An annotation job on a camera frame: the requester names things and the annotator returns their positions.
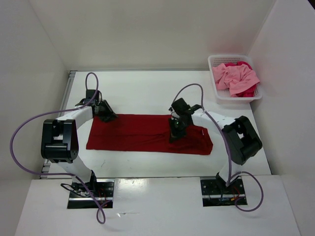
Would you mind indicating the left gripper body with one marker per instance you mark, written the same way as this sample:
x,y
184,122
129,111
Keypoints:
x,y
104,108

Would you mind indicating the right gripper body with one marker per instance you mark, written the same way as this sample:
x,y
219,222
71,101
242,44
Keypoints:
x,y
177,122

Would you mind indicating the red t-shirt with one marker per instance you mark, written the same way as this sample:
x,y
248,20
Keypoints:
x,y
146,133

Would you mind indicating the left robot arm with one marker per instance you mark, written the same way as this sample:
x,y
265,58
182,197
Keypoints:
x,y
60,141

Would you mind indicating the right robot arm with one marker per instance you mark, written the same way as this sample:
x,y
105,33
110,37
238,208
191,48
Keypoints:
x,y
239,136

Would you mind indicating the white plastic basket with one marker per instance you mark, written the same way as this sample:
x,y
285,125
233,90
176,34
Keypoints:
x,y
223,96

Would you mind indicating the light pink t-shirt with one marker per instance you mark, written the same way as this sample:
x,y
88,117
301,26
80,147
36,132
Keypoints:
x,y
220,73

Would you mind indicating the hot pink t-shirt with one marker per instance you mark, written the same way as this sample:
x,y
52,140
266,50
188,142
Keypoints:
x,y
241,79

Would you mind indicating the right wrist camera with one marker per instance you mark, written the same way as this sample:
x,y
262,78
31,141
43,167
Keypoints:
x,y
180,106

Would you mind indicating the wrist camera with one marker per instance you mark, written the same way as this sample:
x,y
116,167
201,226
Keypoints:
x,y
91,98
180,106

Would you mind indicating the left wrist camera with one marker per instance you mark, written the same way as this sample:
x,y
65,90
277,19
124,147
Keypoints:
x,y
91,98

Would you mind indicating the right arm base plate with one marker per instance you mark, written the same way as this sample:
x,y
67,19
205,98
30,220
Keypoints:
x,y
210,188

